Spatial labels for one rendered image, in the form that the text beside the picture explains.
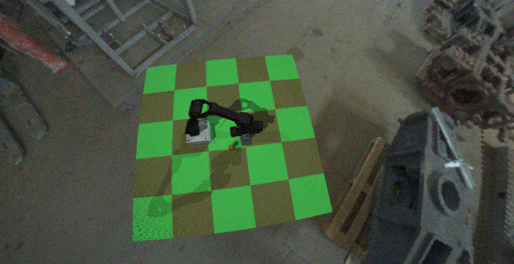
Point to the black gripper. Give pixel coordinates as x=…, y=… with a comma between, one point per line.
x=236, y=131

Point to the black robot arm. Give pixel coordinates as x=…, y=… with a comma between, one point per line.
x=243, y=120

